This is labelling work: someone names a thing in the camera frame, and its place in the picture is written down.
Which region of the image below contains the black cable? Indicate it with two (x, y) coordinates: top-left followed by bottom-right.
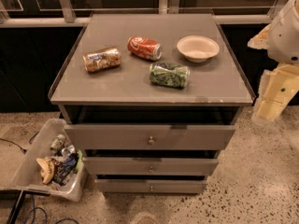
(0, 131), (40, 155)

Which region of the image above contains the dark snack wrapper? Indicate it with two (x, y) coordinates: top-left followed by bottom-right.
(53, 153), (78, 186)

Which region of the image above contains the crumpled brown paper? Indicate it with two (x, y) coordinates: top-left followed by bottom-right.
(36, 158), (55, 185)

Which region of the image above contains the white paper bowl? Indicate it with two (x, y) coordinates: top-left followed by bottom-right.
(177, 35), (220, 63)

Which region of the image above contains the grey bottom drawer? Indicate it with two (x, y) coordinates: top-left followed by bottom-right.
(95, 179), (207, 194)

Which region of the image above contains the grey drawer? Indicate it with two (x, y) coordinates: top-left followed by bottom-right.
(95, 179), (207, 194)
(64, 124), (235, 150)
(83, 157), (218, 175)

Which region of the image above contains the grey top drawer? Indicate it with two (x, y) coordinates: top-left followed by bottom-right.
(64, 124), (235, 150)

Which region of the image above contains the gold brown can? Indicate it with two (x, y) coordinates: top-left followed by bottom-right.
(82, 47), (121, 73)

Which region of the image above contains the clear plastic trash bin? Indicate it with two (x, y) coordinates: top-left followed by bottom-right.
(0, 119), (87, 202)

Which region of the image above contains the blue cable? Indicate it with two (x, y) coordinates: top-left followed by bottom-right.
(23, 194), (49, 224)

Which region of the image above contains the grey drawer cabinet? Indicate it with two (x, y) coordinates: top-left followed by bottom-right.
(50, 14), (254, 183)

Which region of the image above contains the red cola can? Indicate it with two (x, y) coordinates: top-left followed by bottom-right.
(127, 36), (162, 61)

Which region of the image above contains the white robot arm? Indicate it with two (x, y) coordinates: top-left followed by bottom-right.
(248, 0), (299, 124)

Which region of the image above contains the metal window railing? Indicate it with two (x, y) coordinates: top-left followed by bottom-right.
(0, 0), (288, 27)

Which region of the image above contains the grey middle drawer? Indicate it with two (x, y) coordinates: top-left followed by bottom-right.
(83, 157), (218, 175)

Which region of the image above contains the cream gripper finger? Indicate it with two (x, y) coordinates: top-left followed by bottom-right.
(253, 63), (299, 121)
(248, 24), (270, 49)

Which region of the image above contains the green white can in bin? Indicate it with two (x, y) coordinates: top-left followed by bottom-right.
(50, 134), (65, 153)

